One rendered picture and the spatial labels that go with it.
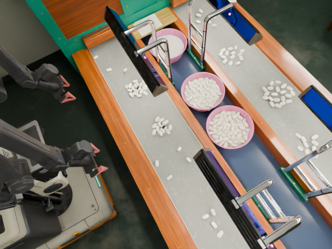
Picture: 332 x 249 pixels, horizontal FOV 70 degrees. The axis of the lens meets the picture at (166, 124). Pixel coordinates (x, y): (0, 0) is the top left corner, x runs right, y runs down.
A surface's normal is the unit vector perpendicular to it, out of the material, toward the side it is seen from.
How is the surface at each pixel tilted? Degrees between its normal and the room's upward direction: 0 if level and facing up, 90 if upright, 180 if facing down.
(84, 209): 0
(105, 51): 0
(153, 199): 0
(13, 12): 90
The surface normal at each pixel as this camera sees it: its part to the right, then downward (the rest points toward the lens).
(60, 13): 0.49, 0.78
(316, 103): -0.78, 0.20
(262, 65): -0.09, -0.39
